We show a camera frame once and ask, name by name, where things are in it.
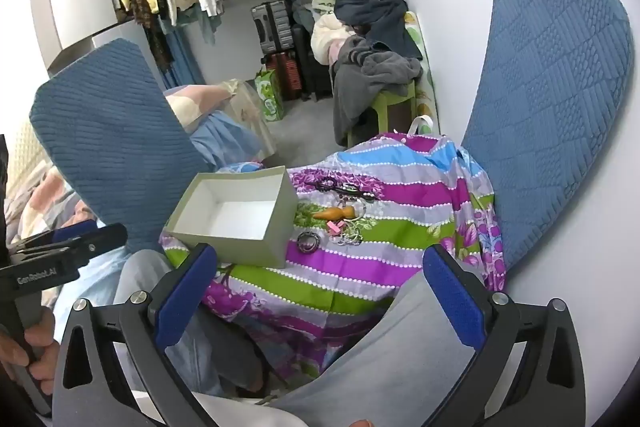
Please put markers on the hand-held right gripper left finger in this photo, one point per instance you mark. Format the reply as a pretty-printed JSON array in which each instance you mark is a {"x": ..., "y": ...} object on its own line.
[{"x": 184, "y": 294}]

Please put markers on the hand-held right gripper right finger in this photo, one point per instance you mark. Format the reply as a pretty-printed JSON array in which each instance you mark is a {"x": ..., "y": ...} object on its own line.
[{"x": 455, "y": 297}]

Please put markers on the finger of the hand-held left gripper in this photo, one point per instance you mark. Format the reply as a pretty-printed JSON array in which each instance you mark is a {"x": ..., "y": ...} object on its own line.
[{"x": 92, "y": 239}]

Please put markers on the grey-green cardboard box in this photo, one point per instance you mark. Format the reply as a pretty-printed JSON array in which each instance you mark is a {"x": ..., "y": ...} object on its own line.
[{"x": 235, "y": 219}]

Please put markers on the orange carrot-shaped hair clip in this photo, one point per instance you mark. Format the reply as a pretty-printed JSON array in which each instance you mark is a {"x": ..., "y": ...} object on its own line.
[{"x": 334, "y": 213}]

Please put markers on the person's left hand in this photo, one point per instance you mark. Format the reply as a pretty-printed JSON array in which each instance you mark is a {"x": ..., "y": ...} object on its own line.
[{"x": 37, "y": 339}]

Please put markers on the plaid blanket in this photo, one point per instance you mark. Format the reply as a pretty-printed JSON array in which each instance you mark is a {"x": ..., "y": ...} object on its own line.
[{"x": 35, "y": 202}]

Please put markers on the blue ribbed cushion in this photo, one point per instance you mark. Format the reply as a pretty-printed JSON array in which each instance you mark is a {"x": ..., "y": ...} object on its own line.
[{"x": 110, "y": 137}]

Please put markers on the striped floral cloth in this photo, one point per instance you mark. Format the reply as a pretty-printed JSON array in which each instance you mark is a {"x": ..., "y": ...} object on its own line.
[{"x": 400, "y": 207}]

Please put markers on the pink small hair clip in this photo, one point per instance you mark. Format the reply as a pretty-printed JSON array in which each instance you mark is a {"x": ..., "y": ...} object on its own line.
[{"x": 334, "y": 227}]

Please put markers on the light blue cloth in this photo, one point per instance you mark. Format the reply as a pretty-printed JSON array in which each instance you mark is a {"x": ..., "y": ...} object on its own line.
[{"x": 225, "y": 142}]

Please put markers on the green plastic stool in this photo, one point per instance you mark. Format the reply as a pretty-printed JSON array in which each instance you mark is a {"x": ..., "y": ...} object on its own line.
[{"x": 392, "y": 94}]

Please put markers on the blue quilted cushion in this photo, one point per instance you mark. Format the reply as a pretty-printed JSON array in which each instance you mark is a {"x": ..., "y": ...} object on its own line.
[{"x": 550, "y": 107}]

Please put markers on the green carton box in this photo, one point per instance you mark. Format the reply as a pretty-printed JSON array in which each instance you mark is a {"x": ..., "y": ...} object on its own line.
[{"x": 270, "y": 94}]

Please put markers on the white cabinet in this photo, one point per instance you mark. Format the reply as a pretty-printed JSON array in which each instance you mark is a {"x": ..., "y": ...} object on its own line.
[{"x": 75, "y": 2}]

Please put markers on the dark grey cloth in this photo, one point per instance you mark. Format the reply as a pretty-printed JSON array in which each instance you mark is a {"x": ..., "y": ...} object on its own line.
[{"x": 370, "y": 72}]

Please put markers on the red plaid suitcase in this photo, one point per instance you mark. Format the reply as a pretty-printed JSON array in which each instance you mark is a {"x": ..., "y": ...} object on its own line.
[{"x": 285, "y": 74}]

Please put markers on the black suitcase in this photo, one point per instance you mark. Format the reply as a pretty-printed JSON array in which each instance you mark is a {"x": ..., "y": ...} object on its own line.
[{"x": 310, "y": 67}]

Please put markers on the grey hard suitcase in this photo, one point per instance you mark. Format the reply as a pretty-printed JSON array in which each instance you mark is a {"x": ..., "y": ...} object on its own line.
[{"x": 270, "y": 27}]

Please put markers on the pile of clothes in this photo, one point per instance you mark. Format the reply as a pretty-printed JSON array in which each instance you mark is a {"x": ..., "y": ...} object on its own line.
[{"x": 360, "y": 12}]

